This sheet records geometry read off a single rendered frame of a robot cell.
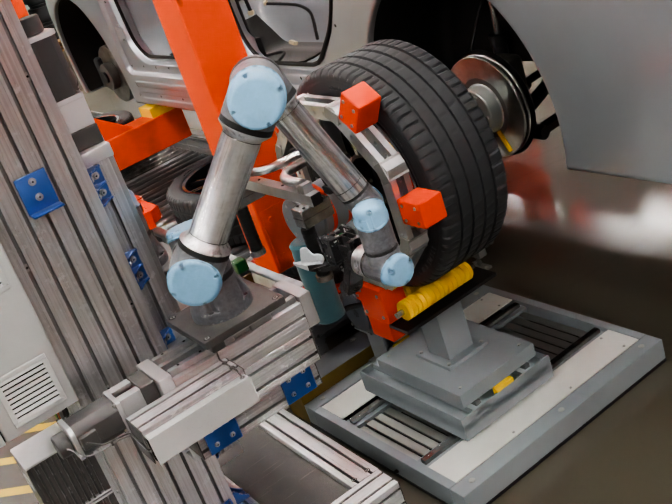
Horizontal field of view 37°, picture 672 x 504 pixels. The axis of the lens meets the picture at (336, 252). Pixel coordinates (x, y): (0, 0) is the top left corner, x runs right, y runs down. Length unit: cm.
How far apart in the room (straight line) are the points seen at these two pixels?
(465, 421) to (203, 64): 127
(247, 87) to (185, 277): 43
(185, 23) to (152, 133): 212
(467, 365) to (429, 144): 78
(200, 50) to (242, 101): 99
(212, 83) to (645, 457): 161
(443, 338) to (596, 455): 54
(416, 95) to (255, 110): 64
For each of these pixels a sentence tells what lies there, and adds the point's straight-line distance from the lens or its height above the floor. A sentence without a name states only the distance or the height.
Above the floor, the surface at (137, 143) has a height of 61.
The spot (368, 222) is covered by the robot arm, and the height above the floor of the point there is 98.
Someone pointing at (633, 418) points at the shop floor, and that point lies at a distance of 298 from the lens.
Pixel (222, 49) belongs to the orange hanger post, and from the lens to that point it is 299.
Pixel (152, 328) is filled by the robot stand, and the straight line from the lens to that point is 245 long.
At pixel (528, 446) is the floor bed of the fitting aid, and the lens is 284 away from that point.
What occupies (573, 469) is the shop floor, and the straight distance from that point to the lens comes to 285.
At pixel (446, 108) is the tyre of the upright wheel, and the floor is 103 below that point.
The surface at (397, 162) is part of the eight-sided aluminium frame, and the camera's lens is 245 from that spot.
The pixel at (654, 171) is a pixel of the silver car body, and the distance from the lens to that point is 251.
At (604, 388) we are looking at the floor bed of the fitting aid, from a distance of 300.
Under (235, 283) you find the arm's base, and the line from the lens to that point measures 232.
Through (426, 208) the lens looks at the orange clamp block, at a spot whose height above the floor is 86.
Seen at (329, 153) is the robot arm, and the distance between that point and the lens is 220.
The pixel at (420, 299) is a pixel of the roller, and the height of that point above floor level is 53.
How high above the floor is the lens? 179
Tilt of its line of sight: 24 degrees down
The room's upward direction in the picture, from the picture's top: 19 degrees counter-clockwise
